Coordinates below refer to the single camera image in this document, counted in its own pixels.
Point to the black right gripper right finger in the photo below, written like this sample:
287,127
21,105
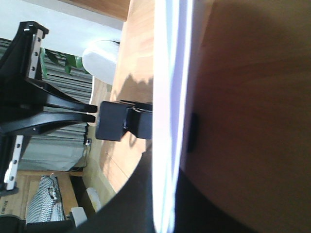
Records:
194,213

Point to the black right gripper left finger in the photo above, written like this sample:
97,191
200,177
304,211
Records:
131,209

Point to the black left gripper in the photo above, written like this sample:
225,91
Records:
18,65

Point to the black stapler with orange tab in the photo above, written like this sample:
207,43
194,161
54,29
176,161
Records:
121,121

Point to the white paper sheet stack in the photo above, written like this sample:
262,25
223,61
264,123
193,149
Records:
176,38

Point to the wooden desk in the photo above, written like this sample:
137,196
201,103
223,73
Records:
252,94

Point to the wooden armchair with grey cushion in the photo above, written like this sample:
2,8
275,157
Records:
100,60

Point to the checkered fabric bag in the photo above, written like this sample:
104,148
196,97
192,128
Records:
46,205

